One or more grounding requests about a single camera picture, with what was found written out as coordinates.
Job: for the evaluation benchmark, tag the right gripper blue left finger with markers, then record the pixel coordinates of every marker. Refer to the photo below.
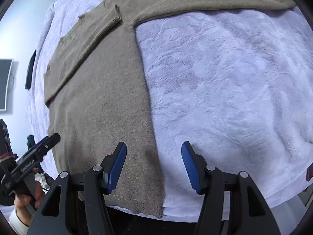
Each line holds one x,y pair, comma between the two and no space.
75,202

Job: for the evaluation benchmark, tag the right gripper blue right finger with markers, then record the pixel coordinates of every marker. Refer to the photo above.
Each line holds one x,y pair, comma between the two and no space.
249,212

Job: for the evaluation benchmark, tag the olive brown knit sweater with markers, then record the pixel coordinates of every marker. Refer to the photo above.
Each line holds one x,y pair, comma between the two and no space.
97,93

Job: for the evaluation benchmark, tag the person's left hand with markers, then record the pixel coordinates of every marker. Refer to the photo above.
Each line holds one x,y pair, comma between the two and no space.
21,201

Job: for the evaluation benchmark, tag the black pillow at bed edge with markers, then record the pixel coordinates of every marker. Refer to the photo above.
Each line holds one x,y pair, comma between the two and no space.
28,82

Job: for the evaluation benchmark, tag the wall-mounted grey monitor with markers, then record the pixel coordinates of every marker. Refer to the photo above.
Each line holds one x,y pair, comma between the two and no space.
5,70

